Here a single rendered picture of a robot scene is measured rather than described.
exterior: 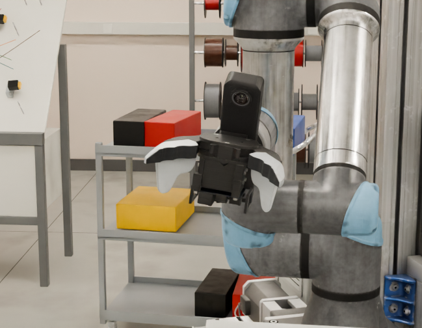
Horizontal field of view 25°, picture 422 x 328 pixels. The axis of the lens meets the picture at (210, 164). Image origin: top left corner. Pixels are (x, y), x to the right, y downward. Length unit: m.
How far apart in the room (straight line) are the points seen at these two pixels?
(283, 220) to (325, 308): 0.33
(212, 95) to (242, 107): 6.04
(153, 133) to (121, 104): 3.86
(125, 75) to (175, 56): 0.46
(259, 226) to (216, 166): 0.21
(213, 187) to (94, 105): 7.04
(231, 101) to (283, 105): 0.42
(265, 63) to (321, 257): 0.33
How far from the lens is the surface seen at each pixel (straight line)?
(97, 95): 8.14
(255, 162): 1.08
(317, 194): 1.30
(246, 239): 1.32
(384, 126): 1.75
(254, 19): 1.51
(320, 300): 1.61
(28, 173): 5.27
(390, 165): 1.77
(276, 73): 1.53
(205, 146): 1.12
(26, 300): 5.22
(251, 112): 1.14
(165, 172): 1.09
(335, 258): 1.57
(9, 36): 5.65
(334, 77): 1.41
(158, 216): 4.35
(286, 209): 1.30
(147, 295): 4.72
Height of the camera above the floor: 1.80
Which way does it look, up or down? 12 degrees down
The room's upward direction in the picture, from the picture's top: straight up
